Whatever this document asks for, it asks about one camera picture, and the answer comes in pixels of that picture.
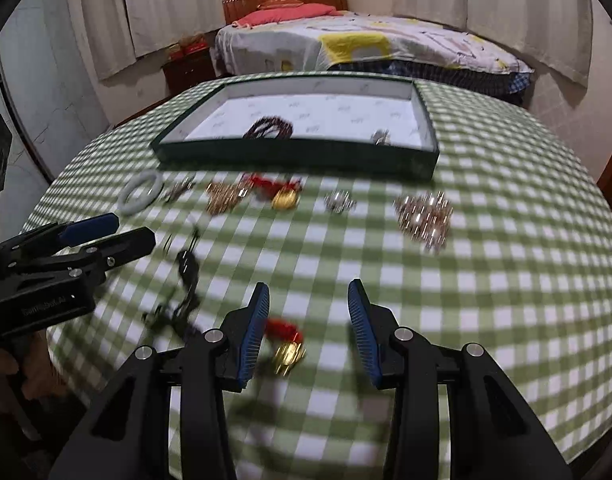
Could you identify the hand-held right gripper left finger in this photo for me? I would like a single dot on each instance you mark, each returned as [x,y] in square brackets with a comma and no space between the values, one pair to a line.
[256,332]

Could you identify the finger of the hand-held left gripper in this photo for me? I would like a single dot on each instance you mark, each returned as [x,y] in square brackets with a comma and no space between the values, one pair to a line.
[88,225]
[128,242]

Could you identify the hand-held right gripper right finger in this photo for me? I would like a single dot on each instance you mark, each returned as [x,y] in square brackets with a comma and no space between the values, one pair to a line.
[363,335]

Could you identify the white jade bangle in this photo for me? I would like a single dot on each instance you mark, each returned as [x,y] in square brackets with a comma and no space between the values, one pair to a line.
[127,194]

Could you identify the small silver brooch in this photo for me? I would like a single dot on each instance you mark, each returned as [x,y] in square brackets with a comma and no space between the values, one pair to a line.
[178,191]

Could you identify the large pearl flower brooch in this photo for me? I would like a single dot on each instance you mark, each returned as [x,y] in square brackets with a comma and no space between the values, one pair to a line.
[423,217]

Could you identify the small pearl flower brooch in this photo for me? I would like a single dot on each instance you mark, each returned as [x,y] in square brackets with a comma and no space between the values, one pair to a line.
[338,201]

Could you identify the green cardboard tray box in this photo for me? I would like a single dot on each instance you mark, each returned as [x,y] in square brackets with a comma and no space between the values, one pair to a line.
[286,157]

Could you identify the green checkered tablecloth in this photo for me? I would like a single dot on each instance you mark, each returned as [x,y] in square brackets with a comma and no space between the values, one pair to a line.
[485,285]

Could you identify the white wardrobe panel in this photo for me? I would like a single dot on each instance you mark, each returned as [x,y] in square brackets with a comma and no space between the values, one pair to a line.
[51,75]

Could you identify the dark wooden nightstand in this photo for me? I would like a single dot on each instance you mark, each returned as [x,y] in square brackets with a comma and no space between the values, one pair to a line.
[188,72]

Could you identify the red gift boxes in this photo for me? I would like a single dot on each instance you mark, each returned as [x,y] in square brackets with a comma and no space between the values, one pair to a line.
[186,49]

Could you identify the white curtain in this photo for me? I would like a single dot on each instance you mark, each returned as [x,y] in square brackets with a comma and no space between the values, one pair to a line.
[161,5]
[510,10]

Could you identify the blue plaid bed sheet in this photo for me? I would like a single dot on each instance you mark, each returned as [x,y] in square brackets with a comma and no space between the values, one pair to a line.
[485,82]

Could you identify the pink pillow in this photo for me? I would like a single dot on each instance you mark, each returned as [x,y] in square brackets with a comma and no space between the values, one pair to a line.
[296,12]

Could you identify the bed with patterned cover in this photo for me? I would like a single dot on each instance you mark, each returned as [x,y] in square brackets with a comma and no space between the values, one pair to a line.
[385,45]

